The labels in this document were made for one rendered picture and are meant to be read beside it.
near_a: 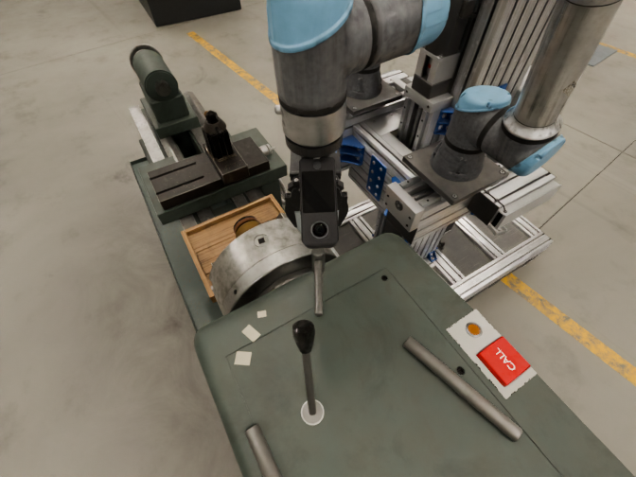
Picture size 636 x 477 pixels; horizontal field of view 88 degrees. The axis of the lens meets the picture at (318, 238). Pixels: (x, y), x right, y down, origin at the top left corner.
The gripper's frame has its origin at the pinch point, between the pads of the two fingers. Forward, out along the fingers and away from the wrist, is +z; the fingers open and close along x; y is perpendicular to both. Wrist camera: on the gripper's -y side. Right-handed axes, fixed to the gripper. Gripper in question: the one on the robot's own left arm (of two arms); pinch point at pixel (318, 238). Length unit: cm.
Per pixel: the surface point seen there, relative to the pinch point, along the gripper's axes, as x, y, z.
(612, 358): -158, 15, 143
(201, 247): 42, 32, 50
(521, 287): -124, 59, 143
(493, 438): -25.7, -28.2, 13.0
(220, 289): 22.9, 2.1, 22.3
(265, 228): 12.2, 13.4, 14.7
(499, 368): -29.3, -18.5, 12.1
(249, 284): 14.8, 0.2, 16.5
